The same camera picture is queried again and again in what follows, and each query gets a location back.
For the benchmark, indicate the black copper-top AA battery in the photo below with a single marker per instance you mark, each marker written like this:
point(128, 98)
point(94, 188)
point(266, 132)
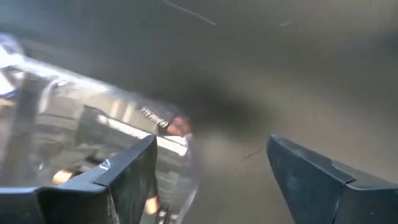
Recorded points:
point(62, 176)
point(152, 205)
point(164, 119)

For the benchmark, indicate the clear plastic bin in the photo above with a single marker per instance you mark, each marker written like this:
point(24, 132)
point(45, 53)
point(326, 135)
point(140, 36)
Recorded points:
point(77, 93)

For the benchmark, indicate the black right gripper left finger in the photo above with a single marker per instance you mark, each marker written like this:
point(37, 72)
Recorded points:
point(130, 174)

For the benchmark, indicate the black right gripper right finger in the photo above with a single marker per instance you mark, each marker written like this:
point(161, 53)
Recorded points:
point(311, 186)

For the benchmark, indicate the black table mat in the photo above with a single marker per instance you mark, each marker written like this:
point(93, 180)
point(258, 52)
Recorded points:
point(280, 77)

